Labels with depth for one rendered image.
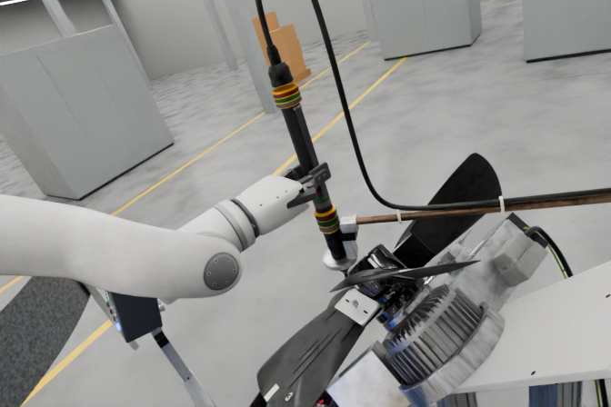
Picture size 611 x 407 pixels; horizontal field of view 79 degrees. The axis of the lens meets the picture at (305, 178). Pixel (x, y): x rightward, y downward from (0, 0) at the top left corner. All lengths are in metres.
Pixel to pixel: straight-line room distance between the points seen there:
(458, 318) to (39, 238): 0.72
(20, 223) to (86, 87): 6.43
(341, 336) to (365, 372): 0.14
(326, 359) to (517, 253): 0.50
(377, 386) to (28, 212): 0.75
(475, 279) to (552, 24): 5.40
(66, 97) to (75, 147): 0.76
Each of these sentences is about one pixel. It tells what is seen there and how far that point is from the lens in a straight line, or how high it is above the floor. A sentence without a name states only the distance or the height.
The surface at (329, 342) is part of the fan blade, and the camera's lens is 0.83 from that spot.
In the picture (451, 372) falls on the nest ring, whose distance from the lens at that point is 0.81.
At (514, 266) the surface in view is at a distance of 0.99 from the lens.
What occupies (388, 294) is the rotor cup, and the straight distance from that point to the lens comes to 0.87.
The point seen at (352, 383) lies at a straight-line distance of 0.96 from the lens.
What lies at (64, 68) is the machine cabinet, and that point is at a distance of 6.84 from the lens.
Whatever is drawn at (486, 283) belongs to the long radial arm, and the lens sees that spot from 0.99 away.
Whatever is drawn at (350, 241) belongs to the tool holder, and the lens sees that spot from 0.72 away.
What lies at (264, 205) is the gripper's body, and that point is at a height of 1.55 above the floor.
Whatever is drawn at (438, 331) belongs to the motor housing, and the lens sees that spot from 0.83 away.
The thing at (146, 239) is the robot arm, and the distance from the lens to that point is 0.46.
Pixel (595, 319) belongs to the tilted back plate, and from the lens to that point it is 0.67.
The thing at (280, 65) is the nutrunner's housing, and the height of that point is 1.73.
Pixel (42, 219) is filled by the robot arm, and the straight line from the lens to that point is 0.51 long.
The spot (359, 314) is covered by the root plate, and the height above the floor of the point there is 1.19.
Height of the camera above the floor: 1.82
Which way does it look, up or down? 26 degrees down
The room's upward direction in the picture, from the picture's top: 19 degrees counter-clockwise
